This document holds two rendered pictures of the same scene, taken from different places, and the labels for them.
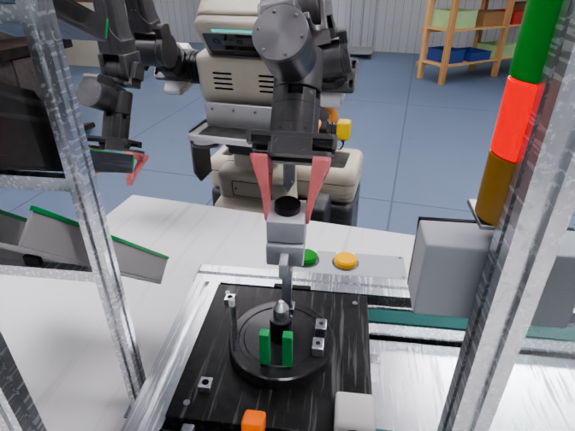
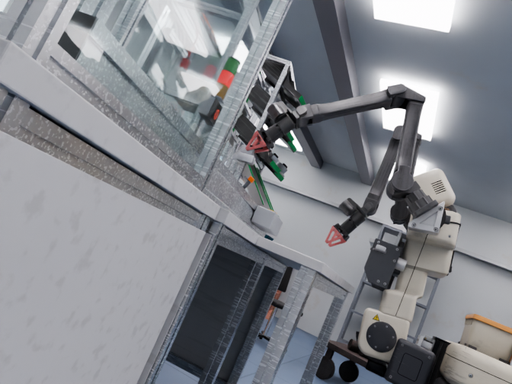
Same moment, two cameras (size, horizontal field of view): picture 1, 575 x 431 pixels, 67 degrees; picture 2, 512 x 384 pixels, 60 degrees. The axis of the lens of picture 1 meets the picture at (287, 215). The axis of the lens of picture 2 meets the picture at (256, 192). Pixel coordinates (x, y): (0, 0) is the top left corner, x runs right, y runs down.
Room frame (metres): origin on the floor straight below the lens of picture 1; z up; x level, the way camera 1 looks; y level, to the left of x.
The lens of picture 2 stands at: (0.72, -1.68, 0.79)
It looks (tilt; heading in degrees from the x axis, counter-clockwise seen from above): 8 degrees up; 96
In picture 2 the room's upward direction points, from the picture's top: 24 degrees clockwise
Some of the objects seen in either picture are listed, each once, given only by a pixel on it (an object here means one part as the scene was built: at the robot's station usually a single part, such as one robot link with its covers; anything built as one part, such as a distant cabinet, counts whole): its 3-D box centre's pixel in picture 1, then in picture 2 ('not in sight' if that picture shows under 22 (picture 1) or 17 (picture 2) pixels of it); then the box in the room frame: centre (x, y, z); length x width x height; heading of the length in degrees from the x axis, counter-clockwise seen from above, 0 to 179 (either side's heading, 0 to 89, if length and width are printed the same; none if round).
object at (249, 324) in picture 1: (281, 341); not in sight; (0.42, 0.01, 0.98); 0.14 x 0.14 x 0.02
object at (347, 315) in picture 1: (281, 351); not in sight; (0.42, 0.01, 0.96); 0.24 x 0.24 x 0.02; 83
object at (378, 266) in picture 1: (344, 275); (267, 221); (0.62, -0.10, 0.93); 0.21 x 0.07 x 0.06; 83
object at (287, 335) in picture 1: (287, 349); not in sight; (0.37, 0.00, 1.01); 0.01 x 0.01 x 0.05; 83
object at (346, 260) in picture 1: (345, 262); not in sight; (0.62, -0.10, 0.96); 0.04 x 0.04 x 0.02
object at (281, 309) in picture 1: (281, 309); not in sight; (0.42, 0.01, 1.04); 0.02 x 0.02 x 0.03
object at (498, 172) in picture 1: (518, 185); not in sight; (0.28, -0.17, 1.29); 0.05 x 0.05 x 0.05
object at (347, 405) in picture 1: (353, 420); not in sight; (0.31, -0.08, 0.97); 0.05 x 0.05 x 0.04; 83
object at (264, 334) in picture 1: (264, 346); not in sight; (0.38, 0.03, 1.01); 0.01 x 0.01 x 0.05; 83
